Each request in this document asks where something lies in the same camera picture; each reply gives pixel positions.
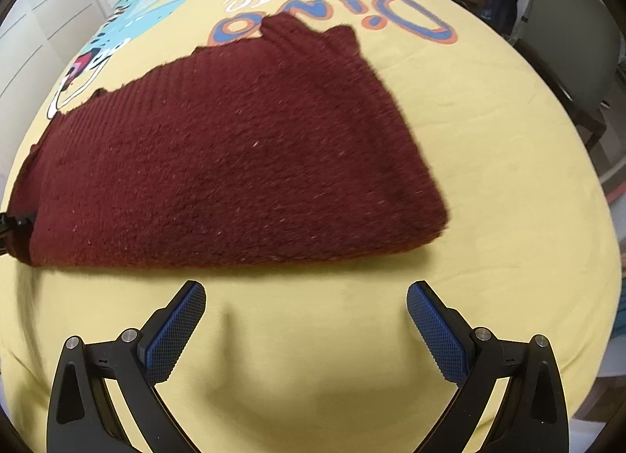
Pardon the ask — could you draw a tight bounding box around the dark hanging tote bag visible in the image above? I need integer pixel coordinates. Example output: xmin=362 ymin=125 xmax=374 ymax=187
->
xmin=480 ymin=0 xmax=518 ymax=36

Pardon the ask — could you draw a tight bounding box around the yellow dinosaur print bedspread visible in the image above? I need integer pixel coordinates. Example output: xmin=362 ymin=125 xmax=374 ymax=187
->
xmin=1 ymin=0 xmax=622 ymax=452

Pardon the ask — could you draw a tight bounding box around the white wardrobe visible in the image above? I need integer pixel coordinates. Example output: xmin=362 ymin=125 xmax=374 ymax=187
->
xmin=0 ymin=0 xmax=123 ymax=141

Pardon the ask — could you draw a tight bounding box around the grey green chair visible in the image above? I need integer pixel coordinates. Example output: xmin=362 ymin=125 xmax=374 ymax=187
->
xmin=514 ymin=0 xmax=621 ymax=150

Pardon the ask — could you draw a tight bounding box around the dark red knit sweater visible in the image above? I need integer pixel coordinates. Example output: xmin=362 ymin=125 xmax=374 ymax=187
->
xmin=6 ymin=13 xmax=448 ymax=269

